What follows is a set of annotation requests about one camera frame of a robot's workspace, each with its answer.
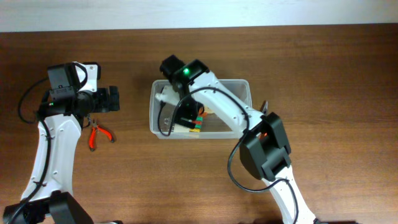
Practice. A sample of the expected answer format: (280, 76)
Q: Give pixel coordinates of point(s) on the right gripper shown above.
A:
(189, 114)

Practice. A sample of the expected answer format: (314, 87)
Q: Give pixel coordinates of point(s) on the screwdriver set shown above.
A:
(184, 125)

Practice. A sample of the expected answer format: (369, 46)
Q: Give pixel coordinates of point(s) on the clear plastic container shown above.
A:
(212, 128)

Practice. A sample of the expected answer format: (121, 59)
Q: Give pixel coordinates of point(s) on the orange black long-nose pliers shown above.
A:
(264, 107)

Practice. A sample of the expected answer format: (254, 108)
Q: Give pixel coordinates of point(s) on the small red diagonal cutters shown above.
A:
(97, 128)

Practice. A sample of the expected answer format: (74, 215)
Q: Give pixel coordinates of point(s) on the orange scraper wooden handle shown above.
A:
(206, 111)

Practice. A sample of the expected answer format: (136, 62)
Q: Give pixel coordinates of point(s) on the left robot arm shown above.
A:
(73, 96)

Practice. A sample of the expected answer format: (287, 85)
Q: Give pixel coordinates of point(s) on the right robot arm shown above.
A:
(263, 147)

